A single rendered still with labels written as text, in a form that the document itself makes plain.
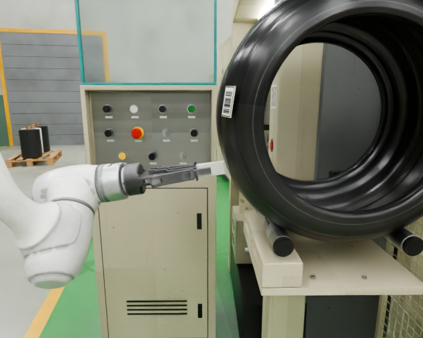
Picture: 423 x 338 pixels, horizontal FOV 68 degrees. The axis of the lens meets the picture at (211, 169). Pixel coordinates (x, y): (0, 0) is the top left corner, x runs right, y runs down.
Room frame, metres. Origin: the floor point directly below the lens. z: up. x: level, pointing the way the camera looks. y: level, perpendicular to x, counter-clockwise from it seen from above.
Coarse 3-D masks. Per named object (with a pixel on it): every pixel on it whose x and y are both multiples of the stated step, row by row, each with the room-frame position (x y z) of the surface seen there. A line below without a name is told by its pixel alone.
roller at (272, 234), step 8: (264, 224) 0.73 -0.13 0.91; (272, 224) 0.70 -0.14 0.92; (272, 232) 0.66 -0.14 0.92; (280, 232) 0.65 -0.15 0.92; (272, 240) 0.64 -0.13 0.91; (280, 240) 0.62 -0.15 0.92; (288, 240) 0.62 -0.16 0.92; (280, 248) 0.62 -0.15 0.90; (288, 248) 0.62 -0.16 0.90; (280, 256) 0.62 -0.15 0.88
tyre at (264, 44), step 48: (288, 0) 0.65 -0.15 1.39; (336, 0) 0.62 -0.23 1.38; (384, 0) 0.61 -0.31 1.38; (240, 48) 0.66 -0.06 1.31; (288, 48) 0.61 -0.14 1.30; (384, 48) 0.87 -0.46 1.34; (240, 96) 0.62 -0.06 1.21; (384, 96) 0.89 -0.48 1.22; (240, 144) 0.62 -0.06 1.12; (384, 144) 0.88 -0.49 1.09; (288, 192) 0.61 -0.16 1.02; (336, 192) 0.88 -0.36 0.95; (384, 192) 0.80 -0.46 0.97; (336, 240) 0.64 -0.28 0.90
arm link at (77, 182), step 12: (60, 168) 0.71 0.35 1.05; (72, 168) 0.70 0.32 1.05; (84, 168) 0.70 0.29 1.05; (96, 168) 0.70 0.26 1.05; (36, 180) 0.70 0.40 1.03; (48, 180) 0.68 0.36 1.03; (60, 180) 0.67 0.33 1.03; (72, 180) 0.67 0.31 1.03; (84, 180) 0.68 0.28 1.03; (36, 192) 0.68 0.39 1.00; (48, 192) 0.66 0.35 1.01; (60, 192) 0.65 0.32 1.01; (72, 192) 0.65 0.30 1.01; (84, 192) 0.66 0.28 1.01; (96, 192) 0.68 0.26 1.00; (84, 204) 0.64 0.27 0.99; (96, 204) 0.68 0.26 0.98
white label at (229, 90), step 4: (228, 88) 0.63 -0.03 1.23; (232, 88) 0.62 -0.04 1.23; (228, 92) 0.63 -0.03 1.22; (232, 92) 0.62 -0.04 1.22; (224, 96) 0.64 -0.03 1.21; (228, 96) 0.63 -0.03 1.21; (232, 96) 0.61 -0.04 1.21; (224, 100) 0.64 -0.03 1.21; (228, 100) 0.63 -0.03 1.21; (232, 100) 0.61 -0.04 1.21; (224, 104) 0.64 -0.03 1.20; (228, 104) 0.62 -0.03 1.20; (232, 104) 0.61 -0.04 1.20; (224, 108) 0.64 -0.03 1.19; (228, 108) 0.62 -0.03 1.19; (232, 108) 0.61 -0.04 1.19; (224, 112) 0.64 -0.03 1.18; (228, 112) 0.62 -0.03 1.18; (224, 116) 0.63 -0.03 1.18; (228, 116) 0.62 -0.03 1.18
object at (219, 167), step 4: (200, 164) 0.72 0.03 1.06; (204, 164) 0.72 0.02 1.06; (208, 164) 0.72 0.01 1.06; (212, 164) 0.72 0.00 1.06; (216, 164) 0.72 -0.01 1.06; (220, 164) 0.72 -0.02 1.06; (224, 164) 0.72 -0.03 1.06; (212, 168) 0.72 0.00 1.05; (216, 168) 0.72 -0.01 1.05; (220, 168) 0.72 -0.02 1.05; (224, 168) 0.72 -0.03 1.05; (212, 172) 0.72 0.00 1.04; (216, 172) 0.72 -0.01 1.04; (220, 172) 0.72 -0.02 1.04; (224, 172) 0.72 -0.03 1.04; (200, 176) 0.72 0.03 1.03; (204, 176) 0.72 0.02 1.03
